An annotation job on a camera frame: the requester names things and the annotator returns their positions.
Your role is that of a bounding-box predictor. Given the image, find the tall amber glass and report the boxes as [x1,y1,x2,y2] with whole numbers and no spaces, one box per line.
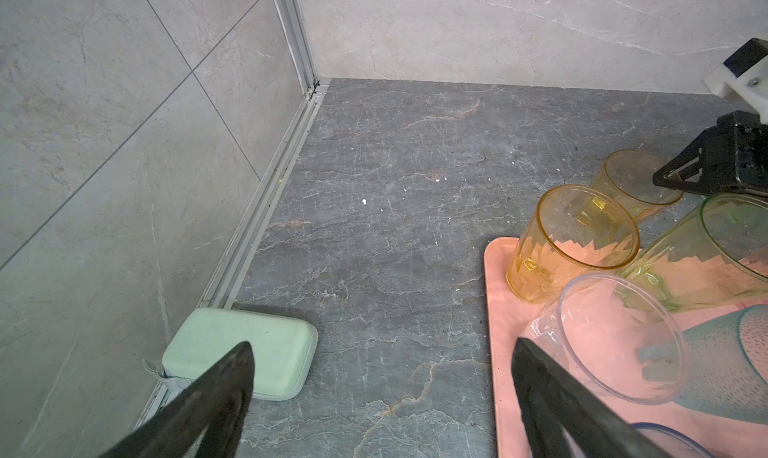
[505,185,640,304]

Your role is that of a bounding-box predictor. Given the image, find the teal frosted cup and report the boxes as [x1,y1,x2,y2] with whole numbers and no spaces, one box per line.
[674,305,767,425]

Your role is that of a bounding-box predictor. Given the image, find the green sponge box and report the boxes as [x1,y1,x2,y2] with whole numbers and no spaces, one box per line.
[161,307,320,402]

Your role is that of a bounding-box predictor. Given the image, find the clear glass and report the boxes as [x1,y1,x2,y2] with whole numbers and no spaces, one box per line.
[521,274,692,405]

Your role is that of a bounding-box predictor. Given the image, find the white clip device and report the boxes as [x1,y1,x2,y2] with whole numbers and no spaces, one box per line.
[134,359,193,430]

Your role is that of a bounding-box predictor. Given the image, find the short amber glass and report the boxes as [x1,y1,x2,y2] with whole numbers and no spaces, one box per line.
[590,150,684,223]

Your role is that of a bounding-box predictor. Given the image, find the tall green glass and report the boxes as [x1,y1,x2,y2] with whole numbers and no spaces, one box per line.
[619,194,767,313]

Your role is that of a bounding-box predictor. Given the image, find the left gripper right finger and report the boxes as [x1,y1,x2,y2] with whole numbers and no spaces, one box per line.
[511,338,668,457]

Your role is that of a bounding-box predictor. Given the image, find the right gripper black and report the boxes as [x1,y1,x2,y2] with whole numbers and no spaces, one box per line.
[652,111,767,197]

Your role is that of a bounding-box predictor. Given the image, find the pink plastic tray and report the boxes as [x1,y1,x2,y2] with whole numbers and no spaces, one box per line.
[484,237,767,457]

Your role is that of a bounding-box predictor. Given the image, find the blue tall glass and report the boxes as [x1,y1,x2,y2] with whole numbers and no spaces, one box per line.
[632,422,714,458]

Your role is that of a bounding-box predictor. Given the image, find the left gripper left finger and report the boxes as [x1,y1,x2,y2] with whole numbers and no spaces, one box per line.
[103,342,254,457]

